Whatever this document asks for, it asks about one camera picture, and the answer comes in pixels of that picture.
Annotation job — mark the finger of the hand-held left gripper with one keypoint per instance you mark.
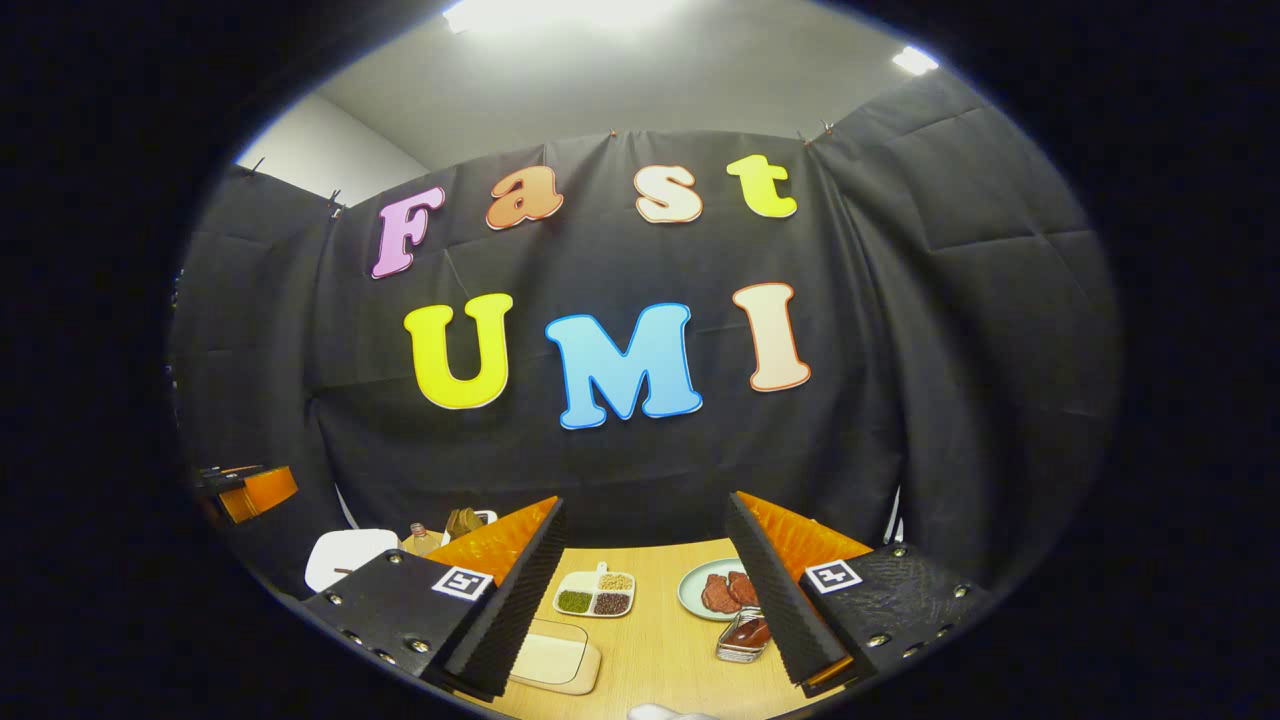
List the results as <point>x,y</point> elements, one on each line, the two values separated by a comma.
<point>260,492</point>

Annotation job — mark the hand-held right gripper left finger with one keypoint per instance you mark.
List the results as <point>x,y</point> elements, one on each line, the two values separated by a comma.
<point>515,610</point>

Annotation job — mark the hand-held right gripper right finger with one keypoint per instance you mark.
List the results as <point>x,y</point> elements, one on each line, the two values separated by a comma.
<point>775,610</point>

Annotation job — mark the white rice cooker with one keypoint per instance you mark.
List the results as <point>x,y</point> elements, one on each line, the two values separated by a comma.
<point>345,555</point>

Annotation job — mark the brown meat piece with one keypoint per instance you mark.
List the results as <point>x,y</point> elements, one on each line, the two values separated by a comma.
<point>720,593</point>
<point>745,588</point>

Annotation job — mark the beige rectangular tray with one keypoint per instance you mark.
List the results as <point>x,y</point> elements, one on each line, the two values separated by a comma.
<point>550,660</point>

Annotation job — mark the white divided grain dish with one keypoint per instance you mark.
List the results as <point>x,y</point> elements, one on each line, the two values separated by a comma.
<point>595,590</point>

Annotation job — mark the white toaster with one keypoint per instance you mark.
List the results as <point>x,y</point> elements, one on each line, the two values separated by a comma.
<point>488,517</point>

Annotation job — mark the brown toast slice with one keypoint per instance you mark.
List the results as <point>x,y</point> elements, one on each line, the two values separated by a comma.
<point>465,522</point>

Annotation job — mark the clear plastic bottle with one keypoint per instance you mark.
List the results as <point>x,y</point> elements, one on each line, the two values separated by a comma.
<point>420,542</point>

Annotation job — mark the long ceiling light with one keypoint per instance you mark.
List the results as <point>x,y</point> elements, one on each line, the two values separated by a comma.
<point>560,14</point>

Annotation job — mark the small ceiling light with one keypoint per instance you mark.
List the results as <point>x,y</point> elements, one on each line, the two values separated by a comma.
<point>915,60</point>

